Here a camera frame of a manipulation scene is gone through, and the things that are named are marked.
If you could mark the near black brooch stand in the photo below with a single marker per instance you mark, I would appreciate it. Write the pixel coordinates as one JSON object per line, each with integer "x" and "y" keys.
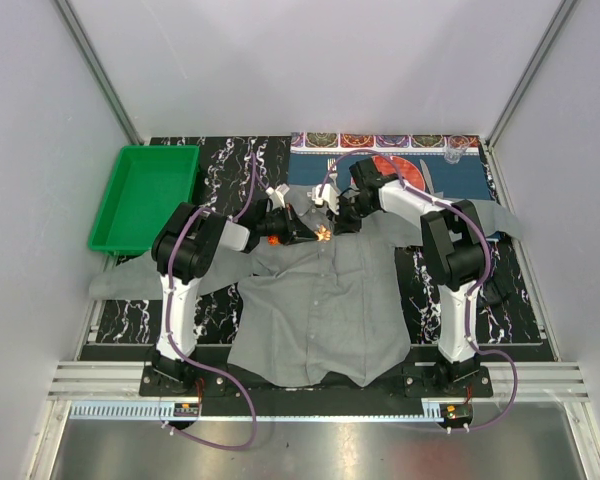
{"x": 495, "y": 292}

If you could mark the red and teal plate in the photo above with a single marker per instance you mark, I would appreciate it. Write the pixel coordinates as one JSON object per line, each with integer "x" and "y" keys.
{"x": 409, "y": 172}

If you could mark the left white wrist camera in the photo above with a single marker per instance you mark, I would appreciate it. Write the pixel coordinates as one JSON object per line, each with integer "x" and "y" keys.
{"x": 277, "y": 195}

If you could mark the silver knife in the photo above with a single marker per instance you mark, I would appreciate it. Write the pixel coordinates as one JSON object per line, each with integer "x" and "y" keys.
{"x": 427, "y": 176}

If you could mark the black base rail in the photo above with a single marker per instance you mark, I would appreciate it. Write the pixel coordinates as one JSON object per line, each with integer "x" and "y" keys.
{"x": 408, "y": 379}

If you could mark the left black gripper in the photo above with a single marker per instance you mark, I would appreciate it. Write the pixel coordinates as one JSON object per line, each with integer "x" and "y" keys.
{"x": 295, "y": 230}

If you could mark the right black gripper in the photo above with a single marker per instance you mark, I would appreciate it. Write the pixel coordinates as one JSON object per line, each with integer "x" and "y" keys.
{"x": 341, "y": 225}

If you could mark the blue patterned placemat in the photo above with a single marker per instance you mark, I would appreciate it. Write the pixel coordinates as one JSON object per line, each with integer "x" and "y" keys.
{"x": 470, "y": 178}

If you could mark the clear drinking glass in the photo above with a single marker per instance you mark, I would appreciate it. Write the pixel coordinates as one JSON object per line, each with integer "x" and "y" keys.
{"x": 456, "y": 147}

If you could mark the green plastic bin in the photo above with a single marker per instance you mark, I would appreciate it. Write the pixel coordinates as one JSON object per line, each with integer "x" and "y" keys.
{"x": 146, "y": 185}

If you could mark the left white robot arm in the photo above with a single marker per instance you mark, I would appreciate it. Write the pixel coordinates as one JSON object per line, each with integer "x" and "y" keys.
{"x": 272, "y": 257}

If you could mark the grey button shirt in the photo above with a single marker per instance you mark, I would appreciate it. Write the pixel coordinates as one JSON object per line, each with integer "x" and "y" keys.
{"x": 358, "y": 330}

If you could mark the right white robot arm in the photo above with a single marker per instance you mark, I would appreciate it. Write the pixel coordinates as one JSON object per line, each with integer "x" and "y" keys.
{"x": 455, "y": 253}

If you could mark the silver fork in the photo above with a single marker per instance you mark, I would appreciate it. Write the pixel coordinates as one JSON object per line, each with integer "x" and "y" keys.
{"x": 332, "y": 169}

